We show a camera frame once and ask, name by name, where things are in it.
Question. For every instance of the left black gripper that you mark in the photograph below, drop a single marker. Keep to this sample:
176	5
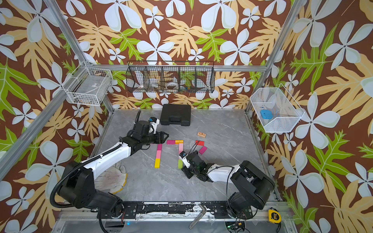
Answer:
160	138

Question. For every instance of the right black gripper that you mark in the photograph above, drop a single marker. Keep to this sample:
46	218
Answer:
185	171

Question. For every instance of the light pink block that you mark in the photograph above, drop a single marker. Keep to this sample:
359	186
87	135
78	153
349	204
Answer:
158	154
181	147

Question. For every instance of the yellow block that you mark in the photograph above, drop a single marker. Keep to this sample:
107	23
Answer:
157	163

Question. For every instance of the red block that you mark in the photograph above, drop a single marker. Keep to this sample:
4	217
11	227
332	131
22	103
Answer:
200	143

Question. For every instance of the orange block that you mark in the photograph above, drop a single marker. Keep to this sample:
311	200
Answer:
179	142

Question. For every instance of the green block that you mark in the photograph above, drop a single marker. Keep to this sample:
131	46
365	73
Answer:
180	164

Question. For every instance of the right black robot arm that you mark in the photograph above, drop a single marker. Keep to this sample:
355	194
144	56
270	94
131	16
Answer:
254	186

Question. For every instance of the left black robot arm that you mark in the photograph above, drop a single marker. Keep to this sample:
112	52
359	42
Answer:
77	189

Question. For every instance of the black plastic tool case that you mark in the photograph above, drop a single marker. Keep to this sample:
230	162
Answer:
176	114

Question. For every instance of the monkey picture wood block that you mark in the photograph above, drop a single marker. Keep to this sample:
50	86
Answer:
201	134

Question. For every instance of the white work glove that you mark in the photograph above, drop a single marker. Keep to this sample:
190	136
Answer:
112	180

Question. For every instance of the blue object in basket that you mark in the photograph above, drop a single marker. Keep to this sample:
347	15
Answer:
266	114

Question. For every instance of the yellow tape measure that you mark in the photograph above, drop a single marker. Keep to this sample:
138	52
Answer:
274	216

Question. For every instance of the white mesh basket right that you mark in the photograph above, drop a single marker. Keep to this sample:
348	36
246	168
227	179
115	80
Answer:
287	111

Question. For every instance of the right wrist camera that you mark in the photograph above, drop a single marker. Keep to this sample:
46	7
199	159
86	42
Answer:
183	158

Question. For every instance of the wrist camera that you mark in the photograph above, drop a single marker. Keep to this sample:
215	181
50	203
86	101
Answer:
183	158
154	122

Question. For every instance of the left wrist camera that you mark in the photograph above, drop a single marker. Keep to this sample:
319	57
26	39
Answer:
154	122

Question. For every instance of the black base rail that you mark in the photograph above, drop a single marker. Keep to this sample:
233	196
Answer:
218	209

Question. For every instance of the grey metal bracket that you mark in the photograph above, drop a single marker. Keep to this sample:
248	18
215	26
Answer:
199	217

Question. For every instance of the black wire basket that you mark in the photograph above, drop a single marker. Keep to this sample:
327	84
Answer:
170	76

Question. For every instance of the white wire basket left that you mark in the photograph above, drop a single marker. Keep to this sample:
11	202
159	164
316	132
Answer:
88	85

